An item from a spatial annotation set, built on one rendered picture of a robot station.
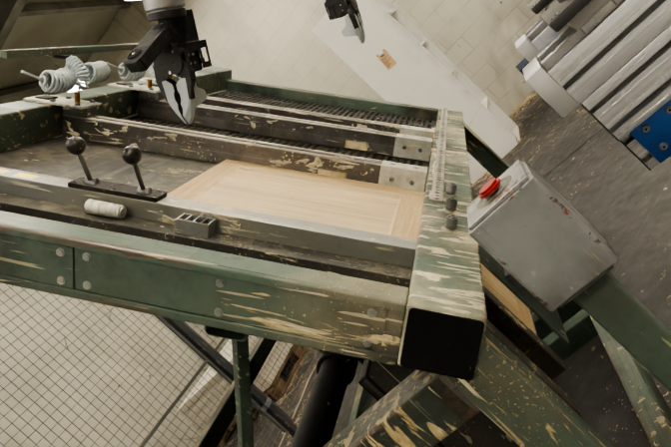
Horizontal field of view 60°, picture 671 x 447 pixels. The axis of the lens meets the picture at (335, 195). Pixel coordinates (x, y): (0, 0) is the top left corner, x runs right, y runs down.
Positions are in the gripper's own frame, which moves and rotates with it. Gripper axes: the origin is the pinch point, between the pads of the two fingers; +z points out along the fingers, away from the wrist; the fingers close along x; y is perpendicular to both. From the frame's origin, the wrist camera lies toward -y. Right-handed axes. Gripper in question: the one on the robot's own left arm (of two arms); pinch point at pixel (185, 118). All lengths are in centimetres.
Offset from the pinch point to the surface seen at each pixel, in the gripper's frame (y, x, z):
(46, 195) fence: -12.3, 32.2, 11.5
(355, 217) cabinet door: 24.5, -19.9, 29.9
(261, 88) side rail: 161, 103, 16
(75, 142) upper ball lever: -11.4, 18.7, 0.8
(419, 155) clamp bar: 97, -6, 36
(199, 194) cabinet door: 10.8, 12.2, 19.6
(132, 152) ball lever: -8.0, 7.7, 4.2
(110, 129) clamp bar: 30, 60, 7
